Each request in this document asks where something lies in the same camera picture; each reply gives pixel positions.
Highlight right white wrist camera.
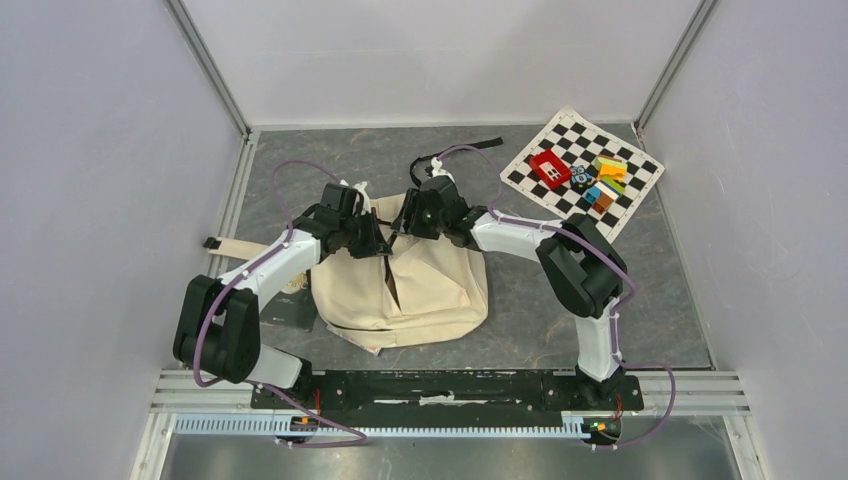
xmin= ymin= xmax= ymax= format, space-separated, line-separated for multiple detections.
xmin=425 ymin=156 xmax=455 ymax=181

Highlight blue orange toy block stack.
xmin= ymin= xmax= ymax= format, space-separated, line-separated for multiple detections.
xmin=583 ymin=182 xmax=619 ymax=213

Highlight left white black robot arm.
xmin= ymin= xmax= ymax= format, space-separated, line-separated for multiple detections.
xmin=172 ymin=183 xmax=391 ymax=408

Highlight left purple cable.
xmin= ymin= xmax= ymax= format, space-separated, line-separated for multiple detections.
xmin=192 ymin=158 xmax=346 ymax=389

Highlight black dark book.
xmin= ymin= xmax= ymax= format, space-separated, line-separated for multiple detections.
xmin=260 ymin=270 xmax=318 ymax=332

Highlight green orange toy block stack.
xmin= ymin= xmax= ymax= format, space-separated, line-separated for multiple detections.
xmin=592 ymin=155 xmax=628 ymax=193

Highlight floral cover book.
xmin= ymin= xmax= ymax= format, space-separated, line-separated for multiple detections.
xmin=329 ymin=328 xmax=381 ymax=356

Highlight black white checkerboard mat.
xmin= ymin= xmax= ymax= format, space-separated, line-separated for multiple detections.
xmin=500 ymin=107 xmax=665 ymax=242

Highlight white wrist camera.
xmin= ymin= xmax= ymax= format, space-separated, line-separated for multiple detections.
xmin=340 ymin=179 xmax=372 ymax=215
xmin=425 ymin=156 xmax=455 ymax=181

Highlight blue owl toy figure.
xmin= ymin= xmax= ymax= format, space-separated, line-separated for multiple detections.
xmin=570 ymin=165 xmax=595 ymax=192

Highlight white slotted cable duct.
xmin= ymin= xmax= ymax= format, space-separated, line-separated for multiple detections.
xmin=173 ymin=413 xmax=610 ymax=440

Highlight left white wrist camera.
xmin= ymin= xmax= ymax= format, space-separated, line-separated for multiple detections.
xmin=340 ymin=179 xmax=372 ymax=215

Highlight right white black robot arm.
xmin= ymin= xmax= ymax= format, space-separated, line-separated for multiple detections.
xmin=391 ymin=176 xmax=627 ymax=408

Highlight cream canvas backpack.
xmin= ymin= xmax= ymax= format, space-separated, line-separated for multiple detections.
xmin=203 ymin=137 xmax=505 ymax=350

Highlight red toy block house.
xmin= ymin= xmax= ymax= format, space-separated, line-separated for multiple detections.
xmin=529 ymin=150 xmax=572 ymax=190

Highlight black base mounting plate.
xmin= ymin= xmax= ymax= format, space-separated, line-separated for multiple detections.
xmin=287 ymin=370 xmax=644 ymax=428

